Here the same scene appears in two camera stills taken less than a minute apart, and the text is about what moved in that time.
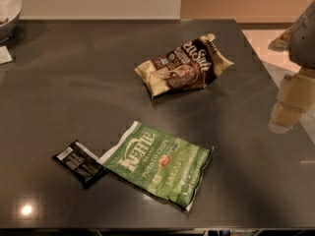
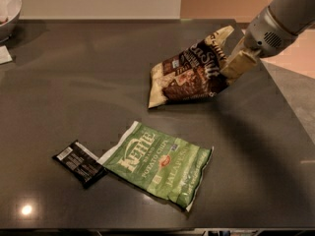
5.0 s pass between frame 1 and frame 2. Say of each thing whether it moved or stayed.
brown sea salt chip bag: moved
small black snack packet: stayed
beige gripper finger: moved
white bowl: stayed
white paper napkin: stayed
